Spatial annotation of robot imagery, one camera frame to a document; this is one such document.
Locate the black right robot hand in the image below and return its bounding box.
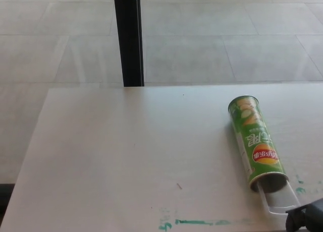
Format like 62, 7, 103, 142
285, 197, 323, 232

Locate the clear plastic chips tray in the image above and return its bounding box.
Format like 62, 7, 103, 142
255, 179, 301, 215

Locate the green Lay's chips can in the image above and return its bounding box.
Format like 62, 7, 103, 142
228, 95, 290, 193

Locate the black vertical window frame post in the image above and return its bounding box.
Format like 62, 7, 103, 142
113, 0, 145, 87

